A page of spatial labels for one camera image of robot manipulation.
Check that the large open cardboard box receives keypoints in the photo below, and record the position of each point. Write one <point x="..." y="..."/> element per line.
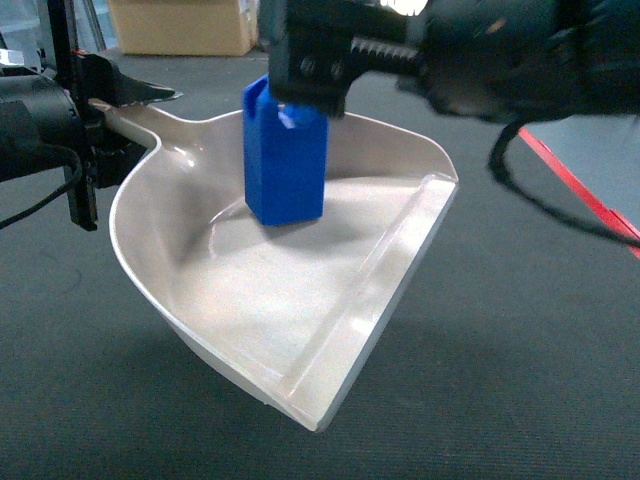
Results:
<point x="185" y="28"/>

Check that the red metal table frame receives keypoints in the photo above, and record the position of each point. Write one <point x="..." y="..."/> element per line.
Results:
<point x="611" y="218"/>

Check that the blue plastic block part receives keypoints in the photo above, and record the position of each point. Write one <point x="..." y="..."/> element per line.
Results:
<point x="285" y="157"/>

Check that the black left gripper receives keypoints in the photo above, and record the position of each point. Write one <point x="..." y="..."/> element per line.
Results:
<point x="50" y="120"/>

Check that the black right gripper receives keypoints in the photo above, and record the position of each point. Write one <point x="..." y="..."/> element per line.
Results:
<point x="498" y="61"/>

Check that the beige plastic dustpan tray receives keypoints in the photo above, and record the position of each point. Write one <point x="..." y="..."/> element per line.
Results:
<point x="289" y="314"/>

